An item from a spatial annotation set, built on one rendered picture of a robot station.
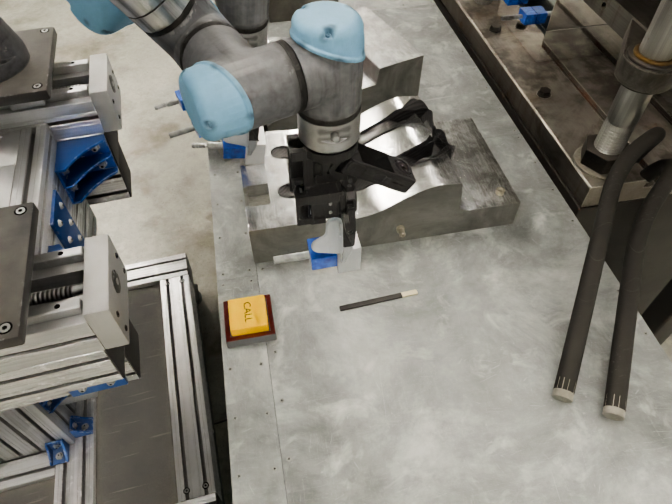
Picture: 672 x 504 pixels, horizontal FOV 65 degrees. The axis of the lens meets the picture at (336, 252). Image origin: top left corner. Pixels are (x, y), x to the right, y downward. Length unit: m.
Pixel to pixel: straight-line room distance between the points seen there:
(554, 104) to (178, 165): 1.60
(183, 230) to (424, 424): 1.53
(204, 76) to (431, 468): 0.58
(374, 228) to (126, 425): 0.89
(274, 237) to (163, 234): 1.28
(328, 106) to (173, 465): 1.09
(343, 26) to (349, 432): 0.55
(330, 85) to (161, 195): 1.81
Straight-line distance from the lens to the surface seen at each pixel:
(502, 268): 1.01
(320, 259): 0.80
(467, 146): 1.13
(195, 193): 2.30
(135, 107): 2.85
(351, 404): 0.83
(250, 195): 1.00
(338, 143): 0.62
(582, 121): 1.42
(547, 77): 1.54
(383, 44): 1.33
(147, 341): 1.65
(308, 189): 0.69
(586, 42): 1.63
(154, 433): 1.52
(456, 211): 0.99
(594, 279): 0.95
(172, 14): 0.61
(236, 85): 0.53
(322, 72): 0.56
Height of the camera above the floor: 1.56
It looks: 51 degrees down
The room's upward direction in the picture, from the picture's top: straight up
